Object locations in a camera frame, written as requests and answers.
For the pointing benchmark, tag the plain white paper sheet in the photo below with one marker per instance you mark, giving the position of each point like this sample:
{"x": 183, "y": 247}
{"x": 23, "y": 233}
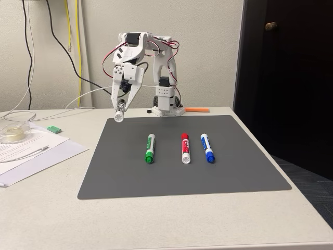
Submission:
{"x": 52, "y": 159}

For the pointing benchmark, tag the green block eraser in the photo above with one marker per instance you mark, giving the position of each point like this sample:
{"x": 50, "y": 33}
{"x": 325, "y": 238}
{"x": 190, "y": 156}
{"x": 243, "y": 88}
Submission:
{"x": 54, "y": 129}

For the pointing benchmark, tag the green dry-erase marker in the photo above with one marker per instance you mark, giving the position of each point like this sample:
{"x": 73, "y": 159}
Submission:
{"x": 150, "y": 147}

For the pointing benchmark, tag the printed white paper sheet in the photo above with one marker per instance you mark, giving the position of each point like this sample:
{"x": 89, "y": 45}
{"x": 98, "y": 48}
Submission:
{"x": 49, "y": 139}

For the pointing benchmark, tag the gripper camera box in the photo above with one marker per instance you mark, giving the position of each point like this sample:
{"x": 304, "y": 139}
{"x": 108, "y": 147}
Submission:
{"x": 125, "y": 86}

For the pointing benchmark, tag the black dry-erase marker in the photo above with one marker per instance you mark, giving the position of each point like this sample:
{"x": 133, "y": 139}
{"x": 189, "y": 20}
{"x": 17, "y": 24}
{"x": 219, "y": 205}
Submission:
{"x": 119, "y": 117}

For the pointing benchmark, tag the orange flat strip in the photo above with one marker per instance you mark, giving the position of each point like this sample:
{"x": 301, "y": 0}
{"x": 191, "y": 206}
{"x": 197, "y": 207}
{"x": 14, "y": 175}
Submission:
{"x": 197, "y": 110}

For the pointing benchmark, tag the brass doorknob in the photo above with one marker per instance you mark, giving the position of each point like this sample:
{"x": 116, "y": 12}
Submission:
{"x": 270, "y": 26}

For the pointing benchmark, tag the blue dry-erase marker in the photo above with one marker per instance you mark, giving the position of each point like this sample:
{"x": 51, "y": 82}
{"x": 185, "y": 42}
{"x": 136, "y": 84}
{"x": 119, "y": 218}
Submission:
{"x": 207, "y": 147}

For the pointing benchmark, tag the red dry-erase marker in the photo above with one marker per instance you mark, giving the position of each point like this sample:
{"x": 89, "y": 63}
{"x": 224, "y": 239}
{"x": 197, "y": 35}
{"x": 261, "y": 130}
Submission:
{"x": 185, "y": 148}

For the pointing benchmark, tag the white wall conduit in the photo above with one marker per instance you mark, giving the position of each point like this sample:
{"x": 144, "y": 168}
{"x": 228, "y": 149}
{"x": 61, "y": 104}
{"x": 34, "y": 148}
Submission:
{"x": 87, "y": 52}

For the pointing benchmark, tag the dark door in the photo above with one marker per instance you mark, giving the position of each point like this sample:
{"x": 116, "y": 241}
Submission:
{"x": 299, "y": 78}

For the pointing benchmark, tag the dark grey mat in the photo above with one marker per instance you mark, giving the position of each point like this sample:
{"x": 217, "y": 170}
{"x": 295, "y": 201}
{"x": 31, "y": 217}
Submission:
{"x": 182, "y": 177}

